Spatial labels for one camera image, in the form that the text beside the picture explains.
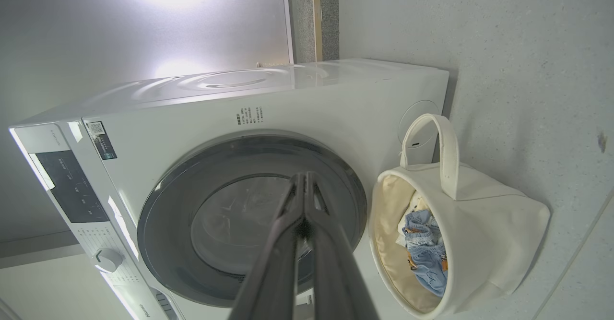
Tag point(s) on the white canvas laundry basket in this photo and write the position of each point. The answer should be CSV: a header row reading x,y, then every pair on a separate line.
x,y
489,233

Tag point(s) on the blue patterned garment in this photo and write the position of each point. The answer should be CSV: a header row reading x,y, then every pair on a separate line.
x,y
429,262

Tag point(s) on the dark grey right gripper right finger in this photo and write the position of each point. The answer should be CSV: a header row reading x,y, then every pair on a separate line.
x,y
336,281

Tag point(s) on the white round control knob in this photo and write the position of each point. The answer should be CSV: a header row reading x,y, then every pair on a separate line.
x,y
107,260

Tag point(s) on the washing machine round door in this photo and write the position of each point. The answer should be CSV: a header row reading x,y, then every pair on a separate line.
x,y
172,233

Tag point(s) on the black QR code sticker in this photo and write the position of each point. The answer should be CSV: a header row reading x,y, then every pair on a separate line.
x,y
101,140

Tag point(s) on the beige cloth garment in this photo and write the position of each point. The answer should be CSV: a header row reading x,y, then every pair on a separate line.
x,y
420,204

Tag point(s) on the white front-load washing machine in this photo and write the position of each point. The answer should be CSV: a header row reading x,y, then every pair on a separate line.
x,y
307,109

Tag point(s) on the wooden floor strip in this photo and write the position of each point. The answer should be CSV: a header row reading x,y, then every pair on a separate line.
x,y
316,17

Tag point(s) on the round white filter cover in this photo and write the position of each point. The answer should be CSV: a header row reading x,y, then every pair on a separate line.
x,y
418,113

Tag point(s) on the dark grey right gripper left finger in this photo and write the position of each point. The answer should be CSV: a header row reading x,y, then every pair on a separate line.
x,y
273,272

